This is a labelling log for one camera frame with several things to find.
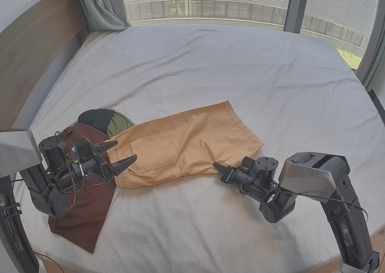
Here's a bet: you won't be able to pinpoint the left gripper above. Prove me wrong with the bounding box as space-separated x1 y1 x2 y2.
73 140 138 183

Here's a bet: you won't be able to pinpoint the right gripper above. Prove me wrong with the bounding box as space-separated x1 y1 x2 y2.
221 166 256 190

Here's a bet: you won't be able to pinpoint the tan shorts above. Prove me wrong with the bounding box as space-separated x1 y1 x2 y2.
109 100 264 189

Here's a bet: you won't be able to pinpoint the bed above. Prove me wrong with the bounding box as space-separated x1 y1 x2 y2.
0 0 385 273

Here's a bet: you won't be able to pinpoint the green garment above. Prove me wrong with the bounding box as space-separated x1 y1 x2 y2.
107 111 135 138

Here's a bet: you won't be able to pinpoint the black garment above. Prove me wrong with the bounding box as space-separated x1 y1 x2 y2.
78 109 115 132

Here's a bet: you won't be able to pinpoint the brown shorts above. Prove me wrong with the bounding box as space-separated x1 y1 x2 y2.
48 123 119 254

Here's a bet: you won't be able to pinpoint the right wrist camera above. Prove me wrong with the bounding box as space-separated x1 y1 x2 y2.
241 156 256 171

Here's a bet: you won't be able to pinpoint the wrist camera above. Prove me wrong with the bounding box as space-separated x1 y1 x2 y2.
72 138 92 158
241 156 256 171

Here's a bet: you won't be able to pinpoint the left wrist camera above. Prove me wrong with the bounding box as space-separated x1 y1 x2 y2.
72 138 92 158

